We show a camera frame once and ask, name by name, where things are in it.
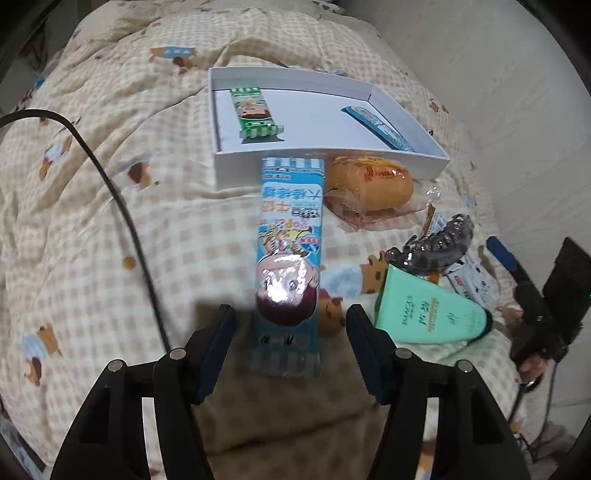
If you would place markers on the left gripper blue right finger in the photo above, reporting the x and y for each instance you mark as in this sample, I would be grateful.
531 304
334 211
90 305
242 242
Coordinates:
373 350

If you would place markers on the white cardboard box tray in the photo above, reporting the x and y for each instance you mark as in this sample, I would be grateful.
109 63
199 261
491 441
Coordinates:
310 107

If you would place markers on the cream checkered bear duvet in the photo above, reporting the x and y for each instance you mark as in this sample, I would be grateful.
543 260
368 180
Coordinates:
72 294

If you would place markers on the person's right hand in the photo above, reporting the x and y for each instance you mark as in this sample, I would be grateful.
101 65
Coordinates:
534 366

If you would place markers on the white cow biscuit packet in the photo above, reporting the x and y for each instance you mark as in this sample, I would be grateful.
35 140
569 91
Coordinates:
470 279

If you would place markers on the green cream tube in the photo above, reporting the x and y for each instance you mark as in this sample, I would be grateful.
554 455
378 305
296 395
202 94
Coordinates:
415 311

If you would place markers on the orange bread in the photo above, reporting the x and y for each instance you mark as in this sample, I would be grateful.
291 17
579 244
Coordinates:
374 193

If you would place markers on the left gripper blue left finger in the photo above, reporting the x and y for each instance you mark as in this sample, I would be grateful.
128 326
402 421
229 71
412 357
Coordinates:
213 348

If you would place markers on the blue finger of the right gripper seen afar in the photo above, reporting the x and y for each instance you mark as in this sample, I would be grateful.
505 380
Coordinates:
505 258

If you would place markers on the green candy stick packet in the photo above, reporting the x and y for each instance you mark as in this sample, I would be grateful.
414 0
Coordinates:
254 117

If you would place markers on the blue milk candy packet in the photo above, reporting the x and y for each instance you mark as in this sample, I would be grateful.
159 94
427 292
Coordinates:
288 268

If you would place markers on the black hair claw clip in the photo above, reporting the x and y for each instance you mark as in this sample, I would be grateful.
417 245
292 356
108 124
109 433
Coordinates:
435 252

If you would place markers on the blue candy stick packet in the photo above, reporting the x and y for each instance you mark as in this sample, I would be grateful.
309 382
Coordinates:
386 133

